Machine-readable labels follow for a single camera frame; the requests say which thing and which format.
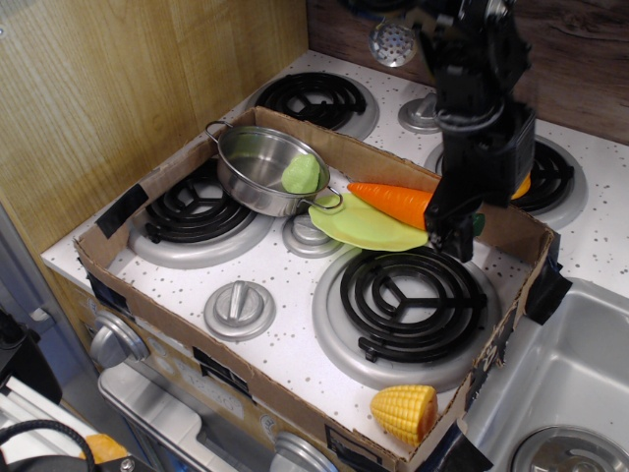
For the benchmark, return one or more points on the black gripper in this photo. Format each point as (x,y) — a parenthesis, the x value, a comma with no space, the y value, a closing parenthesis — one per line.
(484,160)

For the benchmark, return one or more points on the orange toy carrot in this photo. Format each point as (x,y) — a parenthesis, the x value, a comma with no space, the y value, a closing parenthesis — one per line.
(404,204)

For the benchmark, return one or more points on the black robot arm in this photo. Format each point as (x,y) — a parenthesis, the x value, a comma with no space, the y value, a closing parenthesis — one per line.
(476,57)

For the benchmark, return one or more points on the light green plate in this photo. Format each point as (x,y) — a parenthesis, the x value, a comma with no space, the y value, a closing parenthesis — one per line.
(349,220)

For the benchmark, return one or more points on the front right black burner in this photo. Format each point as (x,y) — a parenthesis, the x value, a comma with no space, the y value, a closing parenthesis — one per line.
(414,317)

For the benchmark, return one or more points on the black burner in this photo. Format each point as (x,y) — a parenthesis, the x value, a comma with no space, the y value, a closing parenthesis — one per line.
(331,101)
(196,224)
(414,317)
(558,192)

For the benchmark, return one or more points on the yellow toy pumpkin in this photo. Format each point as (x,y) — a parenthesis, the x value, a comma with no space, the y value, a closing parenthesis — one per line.
(523,189)

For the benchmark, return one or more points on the back silver stove knob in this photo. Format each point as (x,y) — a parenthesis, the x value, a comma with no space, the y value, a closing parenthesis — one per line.
(419,115)

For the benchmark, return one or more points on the silver stove knob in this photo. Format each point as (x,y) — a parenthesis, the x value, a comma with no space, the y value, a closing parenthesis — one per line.
(419,115)
(239,311)
(303,239)

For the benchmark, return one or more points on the back right black burner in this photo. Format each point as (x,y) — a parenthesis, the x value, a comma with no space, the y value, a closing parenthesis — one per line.
(558,192)

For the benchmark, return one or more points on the middle silver stove knob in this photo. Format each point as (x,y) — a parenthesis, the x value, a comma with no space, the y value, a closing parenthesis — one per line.
(303,239)

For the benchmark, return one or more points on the green toy vegetable chunk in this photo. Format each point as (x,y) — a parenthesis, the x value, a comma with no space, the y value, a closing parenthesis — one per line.
(301,175)

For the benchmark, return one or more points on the back left black burner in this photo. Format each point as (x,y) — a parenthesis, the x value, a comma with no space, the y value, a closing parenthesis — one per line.
(331,101)

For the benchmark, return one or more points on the yellow toy corn cob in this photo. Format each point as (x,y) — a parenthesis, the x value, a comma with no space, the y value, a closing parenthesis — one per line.
(408,412)

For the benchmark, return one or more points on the small steel pot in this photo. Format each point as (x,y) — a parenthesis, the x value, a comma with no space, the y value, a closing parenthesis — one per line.
(252,161)

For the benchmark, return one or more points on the hanging silver strainer ladle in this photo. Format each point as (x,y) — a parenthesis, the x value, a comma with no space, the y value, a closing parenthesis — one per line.
(392,44)

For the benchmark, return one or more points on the silver toy sink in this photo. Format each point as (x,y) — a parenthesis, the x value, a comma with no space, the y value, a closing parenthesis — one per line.
(559,402)

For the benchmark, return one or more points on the front silver stove knob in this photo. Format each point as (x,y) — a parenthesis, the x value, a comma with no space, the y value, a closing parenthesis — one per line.
(239,311)

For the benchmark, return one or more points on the front left black burner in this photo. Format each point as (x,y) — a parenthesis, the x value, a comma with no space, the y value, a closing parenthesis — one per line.
(196,224)

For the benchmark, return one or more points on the right oven front knob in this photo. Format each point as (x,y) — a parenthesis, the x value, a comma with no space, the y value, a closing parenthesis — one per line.
(293,453)

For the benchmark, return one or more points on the oven knob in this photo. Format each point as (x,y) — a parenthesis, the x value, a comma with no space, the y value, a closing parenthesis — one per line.
(293,453)
(115,342)

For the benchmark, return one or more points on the brown cardboard fence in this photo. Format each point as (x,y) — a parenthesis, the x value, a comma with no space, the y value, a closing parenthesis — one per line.
(285,368)

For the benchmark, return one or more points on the left oven front knob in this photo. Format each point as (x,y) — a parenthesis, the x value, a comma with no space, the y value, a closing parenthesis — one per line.
(115,342)

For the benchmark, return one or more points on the orange object bottom left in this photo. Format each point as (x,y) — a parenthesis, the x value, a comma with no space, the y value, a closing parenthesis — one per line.
(104,449)

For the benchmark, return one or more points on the silver oven door handle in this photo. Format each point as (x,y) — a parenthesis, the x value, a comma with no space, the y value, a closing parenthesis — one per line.
(179,424)

